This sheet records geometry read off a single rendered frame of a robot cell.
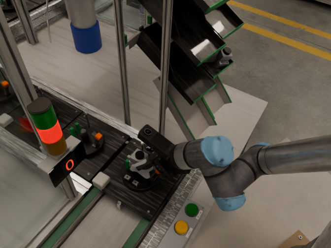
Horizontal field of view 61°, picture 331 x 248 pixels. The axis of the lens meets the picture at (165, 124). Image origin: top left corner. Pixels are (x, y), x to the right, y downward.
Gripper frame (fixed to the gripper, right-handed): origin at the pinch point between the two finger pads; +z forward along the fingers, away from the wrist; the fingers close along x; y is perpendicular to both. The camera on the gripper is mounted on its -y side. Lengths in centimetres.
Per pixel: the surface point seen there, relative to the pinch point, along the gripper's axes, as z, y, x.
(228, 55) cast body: -19.5, -6.1, 43.6
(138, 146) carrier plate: 12.5, 1.7, 9.5
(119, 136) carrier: 18.6, -4.8, 9.7
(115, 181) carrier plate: 10.9, 3.4, -7.2
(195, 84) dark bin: -13.0, -6.2, 28.0
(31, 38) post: 85, -66, 43
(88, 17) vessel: 50, -53, 58
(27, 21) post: 79, -73, 45
